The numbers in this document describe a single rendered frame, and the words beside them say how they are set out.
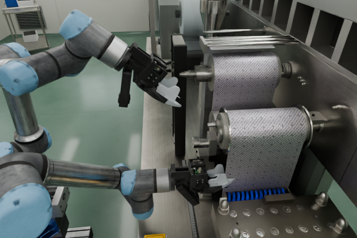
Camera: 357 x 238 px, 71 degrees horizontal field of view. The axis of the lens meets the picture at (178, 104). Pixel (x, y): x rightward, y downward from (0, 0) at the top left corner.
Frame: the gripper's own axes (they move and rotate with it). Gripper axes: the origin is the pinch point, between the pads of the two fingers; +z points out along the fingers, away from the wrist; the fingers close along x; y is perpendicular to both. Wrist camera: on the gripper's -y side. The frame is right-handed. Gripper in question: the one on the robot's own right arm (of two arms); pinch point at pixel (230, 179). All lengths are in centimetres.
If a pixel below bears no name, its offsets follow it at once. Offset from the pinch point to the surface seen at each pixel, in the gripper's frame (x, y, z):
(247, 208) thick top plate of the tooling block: -7.1, -6.0, 4.4
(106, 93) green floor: 261, -109, -95
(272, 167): -0.3, 4.7, 13.4
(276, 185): -0.3, -4.6, 16.9
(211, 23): 73, 33, 7
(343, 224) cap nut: -17.4, -2.4, 28.9
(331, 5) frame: 19, 51, 30
